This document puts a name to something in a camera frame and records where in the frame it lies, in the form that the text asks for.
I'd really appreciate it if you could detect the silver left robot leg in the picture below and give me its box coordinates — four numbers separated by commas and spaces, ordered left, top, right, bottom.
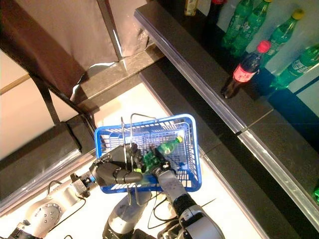
102, 191, 153, 239

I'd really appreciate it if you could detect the dark framed display cabinet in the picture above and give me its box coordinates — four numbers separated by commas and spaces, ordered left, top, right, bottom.
0, 48, 98, 217

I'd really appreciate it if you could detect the black metal shelving unit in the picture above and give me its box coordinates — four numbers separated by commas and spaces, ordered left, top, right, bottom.
139, 57, 301, 239

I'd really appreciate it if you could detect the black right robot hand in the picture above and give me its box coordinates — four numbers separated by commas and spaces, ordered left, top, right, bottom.
149, 146, 172, 176

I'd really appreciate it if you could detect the dark metal frame bar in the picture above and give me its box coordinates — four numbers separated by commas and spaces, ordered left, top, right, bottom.
97, 0, 124, 62

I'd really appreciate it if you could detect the brown fabric backdrop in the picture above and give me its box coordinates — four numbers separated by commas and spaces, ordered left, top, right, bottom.
0, 0, 152, 100

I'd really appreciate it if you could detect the blue plastic shopping basket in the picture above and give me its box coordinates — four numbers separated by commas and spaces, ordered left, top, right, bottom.
94, 113, 202, 206

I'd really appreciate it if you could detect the small yellow tea bottle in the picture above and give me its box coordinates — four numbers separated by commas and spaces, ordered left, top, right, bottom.
184, 0, 199, 16

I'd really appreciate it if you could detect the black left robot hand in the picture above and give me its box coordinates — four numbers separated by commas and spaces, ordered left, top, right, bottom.
89, 143, 145, 187

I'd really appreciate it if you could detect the Coca-Cola bottle red cap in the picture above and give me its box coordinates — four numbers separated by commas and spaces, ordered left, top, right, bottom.
220, 39, 272, 100
204, 0, 228, 35

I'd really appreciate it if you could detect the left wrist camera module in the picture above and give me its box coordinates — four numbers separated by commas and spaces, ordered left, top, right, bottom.
70, 173, 91, 198

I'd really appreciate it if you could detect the dark shelf board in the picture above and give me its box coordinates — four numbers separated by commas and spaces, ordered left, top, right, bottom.
236, 109, 319, 231
134, 0, 274, 134

